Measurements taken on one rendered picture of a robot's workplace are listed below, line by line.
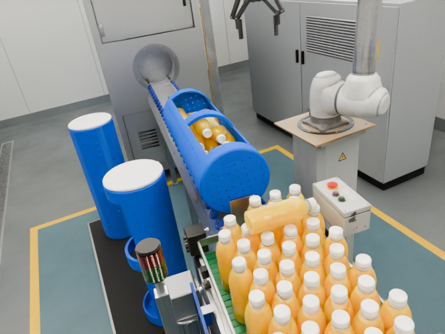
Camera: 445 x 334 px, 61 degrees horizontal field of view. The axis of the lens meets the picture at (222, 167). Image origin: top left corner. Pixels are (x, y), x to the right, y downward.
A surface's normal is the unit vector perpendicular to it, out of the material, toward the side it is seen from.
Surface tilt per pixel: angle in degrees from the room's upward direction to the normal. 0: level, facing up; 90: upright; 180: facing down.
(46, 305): 0
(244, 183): 90
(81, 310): 0
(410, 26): 90
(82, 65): 90
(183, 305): 90
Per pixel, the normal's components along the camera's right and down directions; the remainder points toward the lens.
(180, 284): -0.13, -0.87
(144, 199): 0.43, 0.39
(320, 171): -0.34, 0.50
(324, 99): -0.69, 0.39
